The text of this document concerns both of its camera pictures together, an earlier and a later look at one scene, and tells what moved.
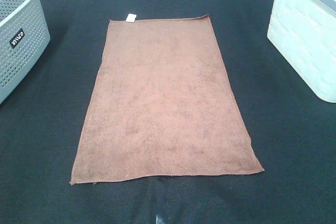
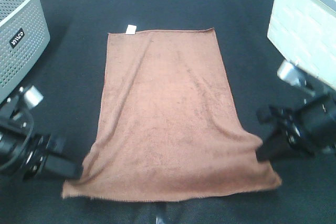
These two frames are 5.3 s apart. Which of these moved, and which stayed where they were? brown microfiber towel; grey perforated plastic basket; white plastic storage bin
Moved: brown microfiber towel
Stayed: grey perforated plastic basket; white plastic storage bin
